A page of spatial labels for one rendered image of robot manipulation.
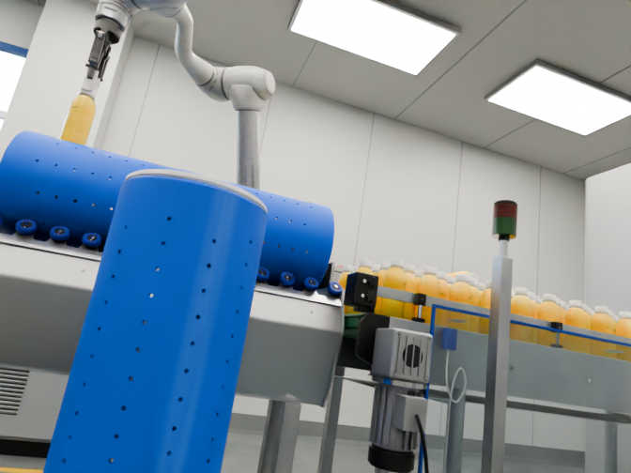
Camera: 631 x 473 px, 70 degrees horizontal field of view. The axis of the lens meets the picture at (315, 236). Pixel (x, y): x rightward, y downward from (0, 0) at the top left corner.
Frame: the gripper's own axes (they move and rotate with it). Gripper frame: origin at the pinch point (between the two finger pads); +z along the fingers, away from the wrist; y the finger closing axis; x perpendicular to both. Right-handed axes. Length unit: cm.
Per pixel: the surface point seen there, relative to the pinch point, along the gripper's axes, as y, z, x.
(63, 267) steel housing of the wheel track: 12, 55, 10
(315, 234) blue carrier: 14, 32, 71
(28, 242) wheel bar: 11, 50, 0
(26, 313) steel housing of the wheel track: 11, 67, 5
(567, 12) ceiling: -78, -199, 260
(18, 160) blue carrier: 13.7, 31.4, -6.6
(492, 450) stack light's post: 37, 82, 117
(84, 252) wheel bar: 11, 50, 13
